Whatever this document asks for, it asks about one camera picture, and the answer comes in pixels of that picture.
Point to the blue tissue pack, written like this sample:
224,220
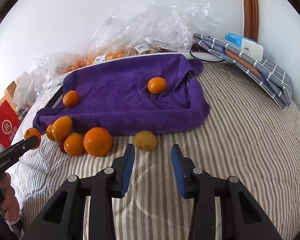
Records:
248,46

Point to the brown door frame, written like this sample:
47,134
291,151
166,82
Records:
251,19

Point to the yellow-green fruit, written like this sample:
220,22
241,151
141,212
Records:
145,141

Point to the large orange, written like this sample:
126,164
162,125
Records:
71,99
97,142

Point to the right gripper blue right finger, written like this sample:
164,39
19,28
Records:
177,160

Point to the white plate black rim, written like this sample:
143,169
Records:
198,52

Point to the clear plastic fruit bags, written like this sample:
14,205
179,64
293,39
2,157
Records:
162,25

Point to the person's left hand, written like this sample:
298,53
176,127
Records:
10,203

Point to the small orange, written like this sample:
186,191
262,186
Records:
33,132
157,85
49,133

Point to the white plastic bag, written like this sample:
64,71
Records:
28,88

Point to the checked grey cloth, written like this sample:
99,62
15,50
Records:
273,79

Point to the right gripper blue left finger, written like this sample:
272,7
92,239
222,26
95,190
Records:
127,166

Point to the small red fruit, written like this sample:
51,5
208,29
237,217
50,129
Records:
61,146

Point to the red paper bag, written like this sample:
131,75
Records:
9,124

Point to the striped quilted table cover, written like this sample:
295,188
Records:
245,135

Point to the purple towel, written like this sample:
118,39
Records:
114,95

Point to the black tray under towel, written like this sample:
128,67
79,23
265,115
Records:
57,94

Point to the large orange front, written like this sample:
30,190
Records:
97,142

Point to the oval orange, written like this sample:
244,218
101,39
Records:
61,128

